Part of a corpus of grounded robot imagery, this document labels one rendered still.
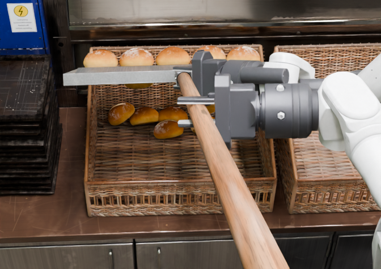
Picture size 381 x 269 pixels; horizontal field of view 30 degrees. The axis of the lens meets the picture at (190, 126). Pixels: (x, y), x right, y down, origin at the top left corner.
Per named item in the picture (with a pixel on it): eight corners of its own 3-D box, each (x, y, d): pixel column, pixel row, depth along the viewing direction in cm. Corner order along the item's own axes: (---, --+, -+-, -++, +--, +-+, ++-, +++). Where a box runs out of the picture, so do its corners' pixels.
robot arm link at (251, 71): (258, 65, 155) (307, 67, 149) (250, 113, 154) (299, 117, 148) (235, 51, 146) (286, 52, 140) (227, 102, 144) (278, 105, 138)
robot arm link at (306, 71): (264, 51, 147) (295, 68, 157) (257, 93, 146) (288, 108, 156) (292, 51, 143) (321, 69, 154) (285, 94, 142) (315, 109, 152)
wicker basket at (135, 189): (93, 107, 245) (87, 43, 225) (257, 105, 247) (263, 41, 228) (85, 220, 210) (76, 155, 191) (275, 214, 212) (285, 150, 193)
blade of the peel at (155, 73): (298, 77, 167) (299, 66, 167) (63, 85, 164) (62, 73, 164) (271, 62, 203) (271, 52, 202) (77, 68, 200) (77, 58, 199)
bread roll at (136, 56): (155, 67, 210) (154, 48, 210) (153, 65, 203) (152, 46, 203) (121, 68, 210) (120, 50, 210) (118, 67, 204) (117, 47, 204)
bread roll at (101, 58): (118, 68, 210) (117, 50, 210) (118, 67, 204) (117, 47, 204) (84, 69, 209) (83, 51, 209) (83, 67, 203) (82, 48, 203)
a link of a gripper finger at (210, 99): (178, 101, 117) (216, 101, 116) (176, 104, 113) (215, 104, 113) (178, 92, 116) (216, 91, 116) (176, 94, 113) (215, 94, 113)
